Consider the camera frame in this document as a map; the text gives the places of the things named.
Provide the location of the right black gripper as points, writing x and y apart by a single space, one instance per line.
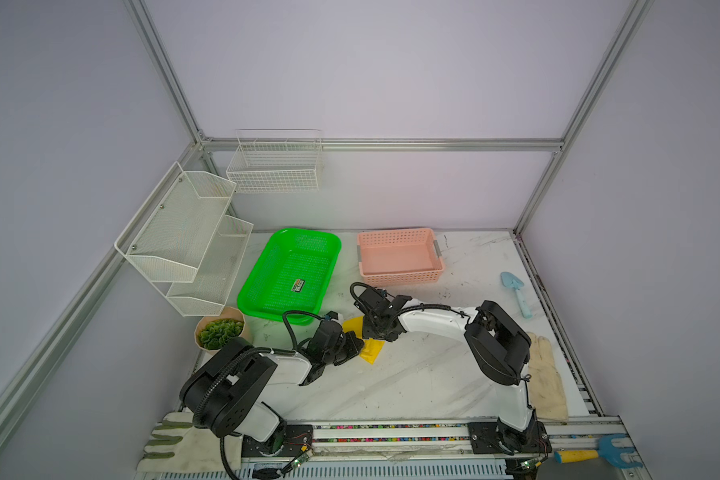
367 333

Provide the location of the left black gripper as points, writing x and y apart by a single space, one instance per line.
353 349

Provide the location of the yellow paper napkin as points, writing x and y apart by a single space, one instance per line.
371 347

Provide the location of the pink plastic basket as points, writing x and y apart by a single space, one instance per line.
399 257

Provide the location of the green plastic basket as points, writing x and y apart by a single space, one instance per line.
290 254

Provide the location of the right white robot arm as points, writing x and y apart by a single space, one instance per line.
500 347

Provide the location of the potted green succulent plant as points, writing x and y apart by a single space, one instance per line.
213 332

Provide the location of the light blue garden trowel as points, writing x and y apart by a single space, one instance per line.
516 285

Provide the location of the white mesh two-tier shelf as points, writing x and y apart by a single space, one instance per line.
186 242

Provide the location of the left green-striped work glove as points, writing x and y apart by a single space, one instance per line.
177 446

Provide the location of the right beige work glove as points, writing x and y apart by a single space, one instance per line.
546 390

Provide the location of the blue yellow garden fork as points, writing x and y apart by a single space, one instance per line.
616 456

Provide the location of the white wire wall basket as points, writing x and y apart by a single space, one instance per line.
268 161

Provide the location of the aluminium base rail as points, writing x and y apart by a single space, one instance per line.
436 449

